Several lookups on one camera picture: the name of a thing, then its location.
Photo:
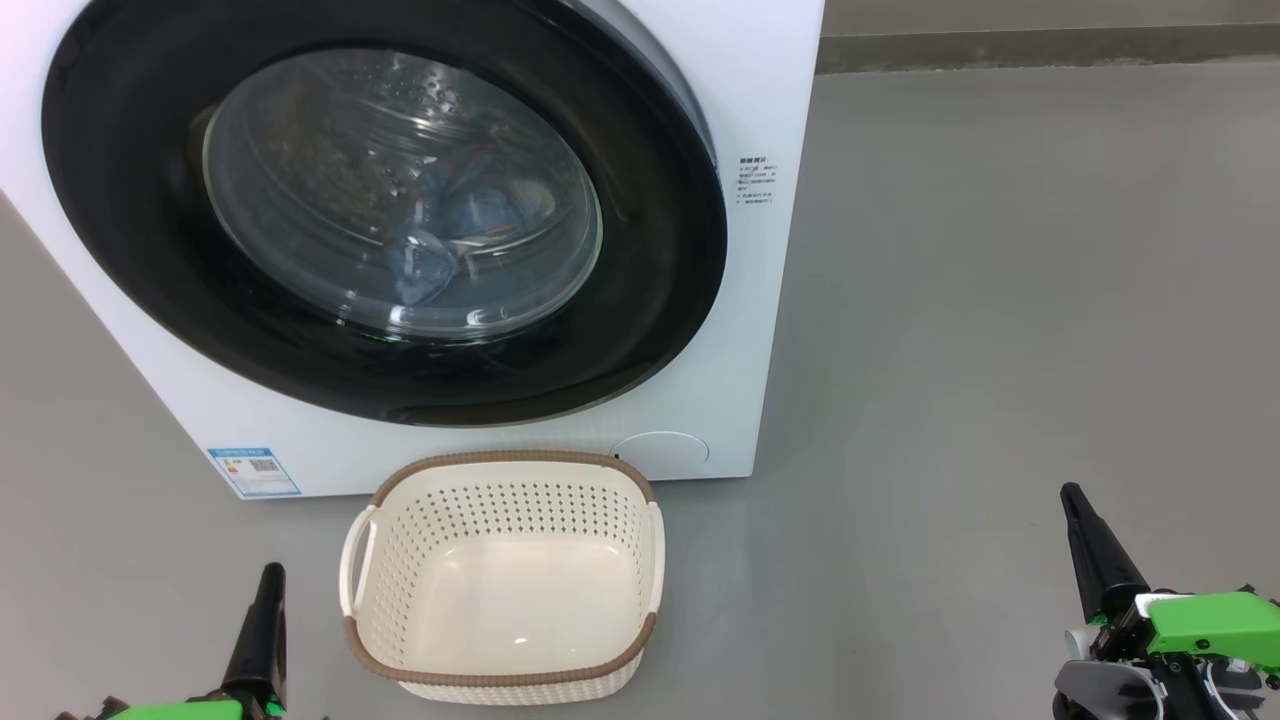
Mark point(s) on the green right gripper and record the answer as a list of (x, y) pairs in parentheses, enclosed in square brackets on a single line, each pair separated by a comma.
[(1215, 625)]

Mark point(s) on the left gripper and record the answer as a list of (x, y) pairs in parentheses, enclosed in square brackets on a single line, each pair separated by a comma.
[(190, 711)]

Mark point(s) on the black round glass machine door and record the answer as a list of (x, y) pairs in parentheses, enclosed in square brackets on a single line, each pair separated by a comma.
[(650, 300)]

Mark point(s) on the cream perforated laundry basket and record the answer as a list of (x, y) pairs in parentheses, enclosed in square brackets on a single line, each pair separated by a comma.
[(420, 560)]

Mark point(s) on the white washing machine body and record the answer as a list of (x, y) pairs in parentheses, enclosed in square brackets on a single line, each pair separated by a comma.
[(760, 350)]

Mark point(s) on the blue energy label sticker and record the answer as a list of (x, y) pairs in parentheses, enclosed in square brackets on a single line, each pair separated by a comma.
[(253, 472)]

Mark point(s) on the round white filter cover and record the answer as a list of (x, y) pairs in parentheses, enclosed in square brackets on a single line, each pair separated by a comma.
[(660, 453)]

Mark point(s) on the small printed text label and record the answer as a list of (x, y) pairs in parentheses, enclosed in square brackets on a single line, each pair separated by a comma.
[(757, 180)]

